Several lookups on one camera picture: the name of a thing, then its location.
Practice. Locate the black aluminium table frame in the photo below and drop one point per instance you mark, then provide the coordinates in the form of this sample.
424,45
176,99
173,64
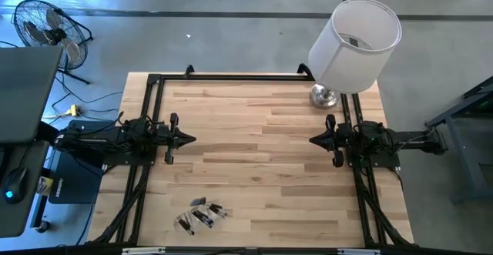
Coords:
231,77

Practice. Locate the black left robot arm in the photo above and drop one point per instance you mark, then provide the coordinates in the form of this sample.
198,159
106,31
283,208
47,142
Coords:
96,139

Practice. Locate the dark grey desk slab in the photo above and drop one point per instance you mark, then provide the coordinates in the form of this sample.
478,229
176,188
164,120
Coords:
23,216

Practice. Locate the black Trossen box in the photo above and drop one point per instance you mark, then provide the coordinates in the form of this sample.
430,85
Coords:
77,182

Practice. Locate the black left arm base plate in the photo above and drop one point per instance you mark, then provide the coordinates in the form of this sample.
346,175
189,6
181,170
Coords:
131,160

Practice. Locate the white shade silver table lamp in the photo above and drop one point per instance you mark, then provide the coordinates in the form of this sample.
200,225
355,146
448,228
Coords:
346,62

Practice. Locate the black caster wheel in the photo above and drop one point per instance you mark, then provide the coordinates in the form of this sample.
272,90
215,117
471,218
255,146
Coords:
43,226

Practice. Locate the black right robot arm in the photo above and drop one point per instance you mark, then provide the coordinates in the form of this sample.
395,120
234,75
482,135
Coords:
408,141

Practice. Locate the black computer mouse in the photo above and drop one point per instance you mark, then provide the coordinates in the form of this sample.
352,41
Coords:
15,183

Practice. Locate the silver frame bracket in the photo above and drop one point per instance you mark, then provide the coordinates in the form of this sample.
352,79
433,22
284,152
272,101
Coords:
142,250
358,251

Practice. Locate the black diagonal beam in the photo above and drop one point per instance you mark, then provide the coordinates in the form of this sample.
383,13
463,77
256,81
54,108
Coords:
46,131

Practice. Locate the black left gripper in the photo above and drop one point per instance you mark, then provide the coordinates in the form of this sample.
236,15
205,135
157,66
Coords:
167,137

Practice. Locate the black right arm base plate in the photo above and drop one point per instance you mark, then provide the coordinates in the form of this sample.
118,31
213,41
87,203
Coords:
385,162

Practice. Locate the black floor fan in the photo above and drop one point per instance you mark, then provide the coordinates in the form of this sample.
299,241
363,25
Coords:
54,35

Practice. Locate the yellow label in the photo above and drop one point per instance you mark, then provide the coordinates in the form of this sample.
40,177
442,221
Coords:
45,185

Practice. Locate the grey metal cart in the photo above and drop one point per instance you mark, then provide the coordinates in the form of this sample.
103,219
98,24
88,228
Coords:
481,93

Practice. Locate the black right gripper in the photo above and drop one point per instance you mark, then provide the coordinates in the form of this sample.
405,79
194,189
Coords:
339,141

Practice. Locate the clear acrylic organizer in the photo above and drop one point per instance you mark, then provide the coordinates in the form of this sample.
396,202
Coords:
223,222

